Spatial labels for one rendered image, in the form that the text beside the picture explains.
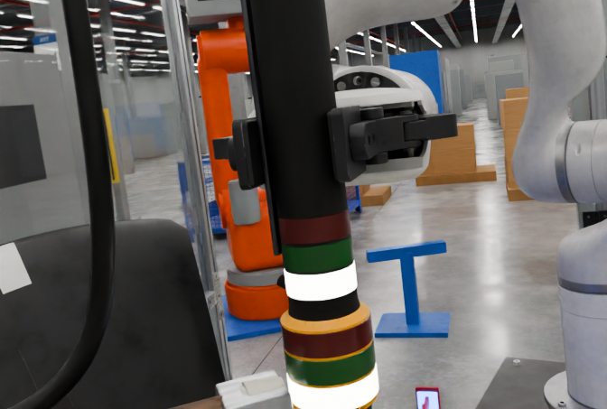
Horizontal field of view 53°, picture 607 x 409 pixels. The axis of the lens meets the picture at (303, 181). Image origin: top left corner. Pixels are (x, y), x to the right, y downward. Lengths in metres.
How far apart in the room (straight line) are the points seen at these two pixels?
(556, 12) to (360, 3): 0.35
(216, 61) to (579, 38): 3.60
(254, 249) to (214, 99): 1.09
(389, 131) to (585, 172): 0.63
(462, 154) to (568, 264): 8.63
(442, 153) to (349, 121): 9.30
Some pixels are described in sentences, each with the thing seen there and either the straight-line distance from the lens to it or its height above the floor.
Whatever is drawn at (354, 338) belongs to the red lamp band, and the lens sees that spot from 0.28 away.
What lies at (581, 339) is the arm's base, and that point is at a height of 1.12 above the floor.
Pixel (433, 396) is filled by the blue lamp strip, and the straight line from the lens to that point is 0.70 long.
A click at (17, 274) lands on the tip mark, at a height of 1.43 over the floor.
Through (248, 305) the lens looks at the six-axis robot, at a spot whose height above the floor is 0.15.
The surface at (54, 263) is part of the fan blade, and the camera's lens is 0.40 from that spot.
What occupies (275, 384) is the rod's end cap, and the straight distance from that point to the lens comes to 0.29.
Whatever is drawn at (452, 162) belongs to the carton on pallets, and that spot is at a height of 0.32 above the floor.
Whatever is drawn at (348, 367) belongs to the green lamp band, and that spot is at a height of 1.39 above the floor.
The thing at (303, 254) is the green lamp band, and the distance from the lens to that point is 0.27.
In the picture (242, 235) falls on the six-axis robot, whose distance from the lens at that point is 4.20.
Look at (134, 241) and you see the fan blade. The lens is 0.41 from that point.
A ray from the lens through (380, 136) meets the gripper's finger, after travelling 0.29.
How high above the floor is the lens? 1.51
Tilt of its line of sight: 7 degrees down
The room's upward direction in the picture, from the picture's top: 7 degrees counter-clockwise
